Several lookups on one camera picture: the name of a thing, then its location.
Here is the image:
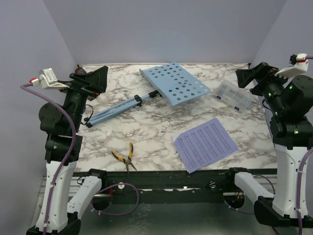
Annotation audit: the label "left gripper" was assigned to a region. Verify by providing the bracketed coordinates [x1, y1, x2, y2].
[56, 65, 108, 131]

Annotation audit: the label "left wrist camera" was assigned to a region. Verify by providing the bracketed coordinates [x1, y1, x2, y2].
[29, 68, 69, 90]

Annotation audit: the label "yellow handled needle-nose pliers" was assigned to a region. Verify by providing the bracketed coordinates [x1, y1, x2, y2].
[111, 142, 137, 174]

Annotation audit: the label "sheet music page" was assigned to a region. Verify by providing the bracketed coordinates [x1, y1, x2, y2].
[172, 118, 239, 174]

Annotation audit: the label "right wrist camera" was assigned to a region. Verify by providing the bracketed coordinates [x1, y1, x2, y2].
[275, 53, 309, 79]

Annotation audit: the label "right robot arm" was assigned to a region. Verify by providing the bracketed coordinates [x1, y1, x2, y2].
[225, 58, 313, 230]

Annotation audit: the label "clear plastic compartment box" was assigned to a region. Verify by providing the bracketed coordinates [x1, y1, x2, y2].
[213, 80, 253, 112]

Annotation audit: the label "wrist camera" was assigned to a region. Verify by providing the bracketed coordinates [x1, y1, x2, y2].
[29, 68, 69, 90]
[275, 53, 309, 79]

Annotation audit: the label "light blue music stand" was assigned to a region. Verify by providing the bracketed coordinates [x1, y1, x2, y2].
[86, 63, 211, 128]

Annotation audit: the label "brown wooden metronome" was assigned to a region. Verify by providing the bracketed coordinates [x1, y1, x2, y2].
[75, 65, 87, 75]

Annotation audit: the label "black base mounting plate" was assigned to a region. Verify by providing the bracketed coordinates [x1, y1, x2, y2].
[73, 168, 277, 205]

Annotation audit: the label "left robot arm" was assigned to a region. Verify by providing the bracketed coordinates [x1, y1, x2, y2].
[22, 66, 109, 235]

